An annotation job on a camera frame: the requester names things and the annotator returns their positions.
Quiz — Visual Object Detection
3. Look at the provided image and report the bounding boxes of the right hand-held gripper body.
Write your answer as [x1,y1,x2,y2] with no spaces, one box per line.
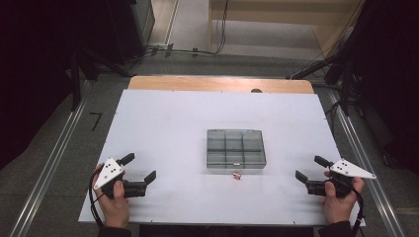
[305,158,377,199]

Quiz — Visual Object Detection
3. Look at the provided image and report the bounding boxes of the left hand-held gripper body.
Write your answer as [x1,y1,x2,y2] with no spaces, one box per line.
[93,157,148,199]

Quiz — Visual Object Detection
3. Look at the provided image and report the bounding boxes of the clear grey compartment box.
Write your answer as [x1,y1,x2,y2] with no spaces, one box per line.
[206,128,268,170]

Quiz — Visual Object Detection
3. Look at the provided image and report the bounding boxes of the person's left hand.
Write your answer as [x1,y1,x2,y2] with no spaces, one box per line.
[91,163,131,230]

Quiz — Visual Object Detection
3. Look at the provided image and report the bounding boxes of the person's right hand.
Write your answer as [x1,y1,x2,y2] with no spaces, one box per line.
[320,169,367,225]

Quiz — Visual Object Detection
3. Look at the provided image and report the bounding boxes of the white table board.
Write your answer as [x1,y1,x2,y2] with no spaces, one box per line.
[78,89,367,227]

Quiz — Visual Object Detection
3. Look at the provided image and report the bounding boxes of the yellow floor tape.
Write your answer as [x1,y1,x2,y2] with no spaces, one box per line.
[394,206,419,215]

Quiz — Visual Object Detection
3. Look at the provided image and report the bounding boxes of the black metal stand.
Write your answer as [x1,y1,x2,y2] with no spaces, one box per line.
[67,47,132,112]
[286,53,365,117]

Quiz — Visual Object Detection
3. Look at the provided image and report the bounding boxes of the person's dark clothing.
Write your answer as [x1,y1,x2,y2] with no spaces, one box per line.
[137,224,315,237]

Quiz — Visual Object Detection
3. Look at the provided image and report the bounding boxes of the wooden table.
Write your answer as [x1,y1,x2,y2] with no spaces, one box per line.
[126,75,315,95]

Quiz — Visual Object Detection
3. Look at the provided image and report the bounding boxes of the black curtain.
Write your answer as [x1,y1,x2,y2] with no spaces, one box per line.
[0,0,83,171]
[357,0,419,174]

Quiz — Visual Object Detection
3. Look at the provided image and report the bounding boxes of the black cabinet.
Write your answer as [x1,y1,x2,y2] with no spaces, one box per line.
[75,0,156,65]

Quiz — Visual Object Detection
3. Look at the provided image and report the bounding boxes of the light wooden shelf unit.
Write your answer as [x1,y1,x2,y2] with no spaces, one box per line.
[208,0,364,61]

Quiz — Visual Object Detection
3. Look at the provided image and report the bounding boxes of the metal floor rail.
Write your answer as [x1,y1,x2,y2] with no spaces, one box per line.
[8,80,95,237]
[327,89,407,237]

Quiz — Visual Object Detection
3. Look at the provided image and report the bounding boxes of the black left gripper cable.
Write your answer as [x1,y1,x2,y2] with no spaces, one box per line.
[88,166,107,230]

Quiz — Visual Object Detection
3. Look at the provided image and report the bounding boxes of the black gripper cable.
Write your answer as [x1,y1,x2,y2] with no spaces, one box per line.
[349,186,366,237]
[88,166,107,230]

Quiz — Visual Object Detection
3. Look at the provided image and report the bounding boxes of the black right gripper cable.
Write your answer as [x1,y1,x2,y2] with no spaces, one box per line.
[349,186,366,237]

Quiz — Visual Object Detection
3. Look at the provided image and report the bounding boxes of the black floor cable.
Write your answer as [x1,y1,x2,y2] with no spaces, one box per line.
[126,44,219,72]

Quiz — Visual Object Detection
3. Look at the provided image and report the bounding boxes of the black hanging cable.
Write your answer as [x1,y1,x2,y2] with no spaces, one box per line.
[213,0,230,55]

